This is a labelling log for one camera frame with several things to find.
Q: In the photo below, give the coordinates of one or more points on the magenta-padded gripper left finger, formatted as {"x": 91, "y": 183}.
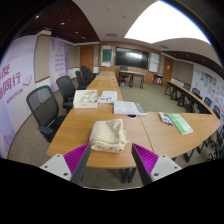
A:
{"x": 58, "y": 165}

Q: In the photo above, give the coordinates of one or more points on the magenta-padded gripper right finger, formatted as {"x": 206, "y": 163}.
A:
{"x": 160, "y": 166}

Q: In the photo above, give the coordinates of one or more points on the cream zigzag striped towel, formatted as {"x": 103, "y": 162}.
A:
{"x": 108, "y": 136}

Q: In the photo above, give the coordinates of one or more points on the green booklet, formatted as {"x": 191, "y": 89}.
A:
{"x": 180, "y": 123}

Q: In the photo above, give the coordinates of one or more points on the white marker pens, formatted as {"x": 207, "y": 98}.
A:
{"x": 165, "y": 118}

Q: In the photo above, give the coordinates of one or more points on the small black flat item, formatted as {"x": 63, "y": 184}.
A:
{"x": 131, "y": 116}

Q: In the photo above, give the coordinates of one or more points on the black mesh office chair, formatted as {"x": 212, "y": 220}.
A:
{"x": 66, "y": 88}
{"x": 43, "y": 106}

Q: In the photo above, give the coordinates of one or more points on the white open cardboard box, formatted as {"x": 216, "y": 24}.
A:
{"x": 82, "y": 102}

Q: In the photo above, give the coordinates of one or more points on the white closed book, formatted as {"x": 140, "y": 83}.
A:
{"x": 126, "y": 108}

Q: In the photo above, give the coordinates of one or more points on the long curved wooden side table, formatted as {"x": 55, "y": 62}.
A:
{"x": 185, "y": 93}

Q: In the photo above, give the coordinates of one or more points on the row of black side chairs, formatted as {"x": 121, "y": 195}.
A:
{"x": 208, "y": 101}

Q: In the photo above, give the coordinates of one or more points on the white printed paper sheets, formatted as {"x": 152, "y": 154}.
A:
{"x": 108, "y": 96}

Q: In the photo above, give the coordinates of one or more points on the group of black office chairs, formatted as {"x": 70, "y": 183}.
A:
{"x": 83, "y": 75}

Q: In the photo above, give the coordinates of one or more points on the brown wooden door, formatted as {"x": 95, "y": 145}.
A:
{"x": 167, "y": 70}

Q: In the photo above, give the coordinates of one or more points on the wooden table with black legs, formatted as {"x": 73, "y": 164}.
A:
{"x": 131, "y": 73}

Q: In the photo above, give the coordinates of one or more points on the plain white whiteboard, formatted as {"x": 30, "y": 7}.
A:
{"x": 154, "y": 62}

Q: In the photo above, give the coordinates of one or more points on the whiteboard with green print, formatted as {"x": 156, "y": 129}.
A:
{"x": 106, "y": 55}

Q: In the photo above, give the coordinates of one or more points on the bright ceiling light panel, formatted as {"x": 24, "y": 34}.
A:
{"x": 165, "y": 23}

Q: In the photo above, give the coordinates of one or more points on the colourful wall posters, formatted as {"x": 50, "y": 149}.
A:
{"x": 213, "y": 86}

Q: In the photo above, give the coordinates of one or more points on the purple wall banner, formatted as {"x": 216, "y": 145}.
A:
{"x": 58, "y": 63}

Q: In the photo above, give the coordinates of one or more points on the large black wall screen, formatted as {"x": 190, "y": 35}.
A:
{"x": 131, "y": 57}

